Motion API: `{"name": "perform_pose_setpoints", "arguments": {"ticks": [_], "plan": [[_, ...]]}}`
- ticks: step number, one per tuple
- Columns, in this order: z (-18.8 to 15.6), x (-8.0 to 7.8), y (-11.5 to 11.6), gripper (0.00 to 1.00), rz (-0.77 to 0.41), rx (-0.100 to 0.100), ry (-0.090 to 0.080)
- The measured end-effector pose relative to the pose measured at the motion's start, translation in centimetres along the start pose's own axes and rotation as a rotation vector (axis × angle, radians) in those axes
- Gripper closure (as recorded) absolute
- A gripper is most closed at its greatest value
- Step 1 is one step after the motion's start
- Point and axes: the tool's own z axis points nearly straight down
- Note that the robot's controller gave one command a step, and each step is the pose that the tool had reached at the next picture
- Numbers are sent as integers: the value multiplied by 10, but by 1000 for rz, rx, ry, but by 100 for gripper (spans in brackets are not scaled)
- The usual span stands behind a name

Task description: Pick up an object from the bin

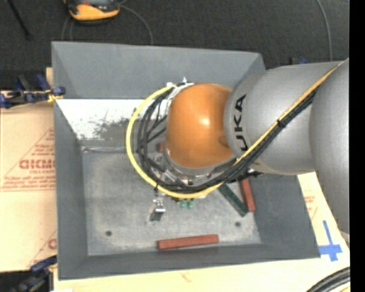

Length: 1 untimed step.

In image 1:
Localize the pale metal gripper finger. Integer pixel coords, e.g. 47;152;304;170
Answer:
148;197;167;222

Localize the grey metal bin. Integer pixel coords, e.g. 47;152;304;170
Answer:
50;41;321;280

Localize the dark green flat block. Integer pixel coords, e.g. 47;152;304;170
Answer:
218;182;249;217

